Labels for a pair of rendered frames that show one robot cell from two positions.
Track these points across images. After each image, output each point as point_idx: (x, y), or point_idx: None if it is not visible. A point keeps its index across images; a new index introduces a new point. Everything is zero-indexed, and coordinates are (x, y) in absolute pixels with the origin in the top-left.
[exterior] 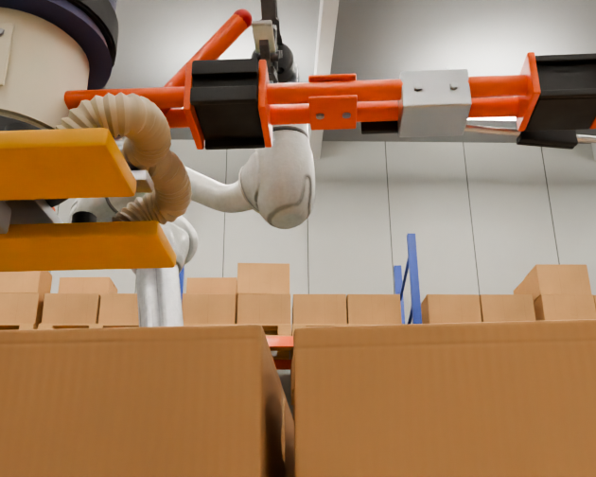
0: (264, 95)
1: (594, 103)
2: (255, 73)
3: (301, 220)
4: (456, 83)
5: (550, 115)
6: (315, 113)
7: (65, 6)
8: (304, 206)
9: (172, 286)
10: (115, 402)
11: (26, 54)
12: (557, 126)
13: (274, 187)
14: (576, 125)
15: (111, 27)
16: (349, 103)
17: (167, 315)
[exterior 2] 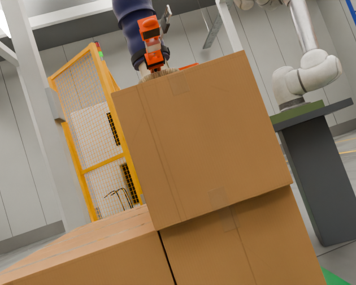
0: (147, 62)
1: (147, 32)
2: (144, 59)
3: (249, 3)
4: (144, 43)
5: (152, 35)
6: (153, 56)
7: (139, 60)
8: (244, 1)
9: (296, 8)
10: None
11: (143, 72)
12: (157, 32)
13: (235, 3)
14: (157, 30)
15: None
16: (150, 54)
17: (296, 21)
